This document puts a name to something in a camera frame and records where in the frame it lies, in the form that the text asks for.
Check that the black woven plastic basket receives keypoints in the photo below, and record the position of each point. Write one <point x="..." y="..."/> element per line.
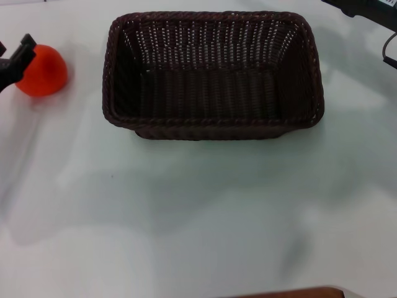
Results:
<point x="214" y="93"/>

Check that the brown wooden edge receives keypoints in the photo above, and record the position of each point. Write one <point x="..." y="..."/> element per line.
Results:
<point x="294" y="293"/>

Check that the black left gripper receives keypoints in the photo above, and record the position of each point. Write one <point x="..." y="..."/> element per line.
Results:
<point x="6" y="74"/>

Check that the orange toy pear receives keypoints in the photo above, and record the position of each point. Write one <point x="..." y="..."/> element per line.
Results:
<point x="46" y="74"/>

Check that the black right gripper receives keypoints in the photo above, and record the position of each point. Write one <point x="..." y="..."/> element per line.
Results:
<point x="369" y="9"/>

